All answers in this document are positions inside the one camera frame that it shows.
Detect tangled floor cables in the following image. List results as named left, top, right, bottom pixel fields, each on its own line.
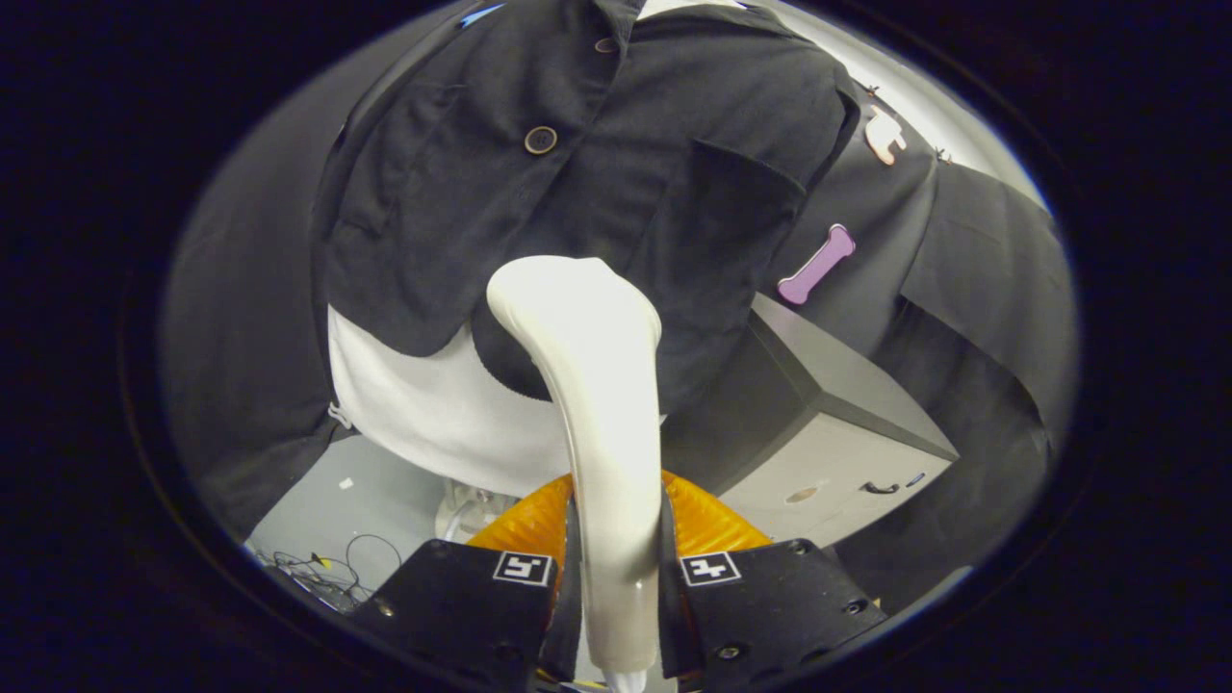
left=252, top=532, right=405, bottom=612

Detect white garment steamer nozzle with hose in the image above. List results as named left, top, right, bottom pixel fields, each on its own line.
left=486, top=255, right=665, bottom=693

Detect black backdrop cloth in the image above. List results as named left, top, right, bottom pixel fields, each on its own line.
left=159, top=0, right=1079, bottom=617

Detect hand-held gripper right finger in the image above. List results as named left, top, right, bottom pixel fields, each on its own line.
left=659, top=470, right=888, bottom=693

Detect black jacket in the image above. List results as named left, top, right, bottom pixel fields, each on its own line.
left=313, top=0, right=862, bottom=415

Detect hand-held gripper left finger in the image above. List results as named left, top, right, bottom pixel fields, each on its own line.
left=348, top=472, right=584, bottom=693

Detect white steamer base with poles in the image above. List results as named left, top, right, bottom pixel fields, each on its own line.
left=435, top=479, right=521, bottom=542

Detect grey cabinet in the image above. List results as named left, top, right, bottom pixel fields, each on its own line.
left=659, top=294, right=961, bottom=550

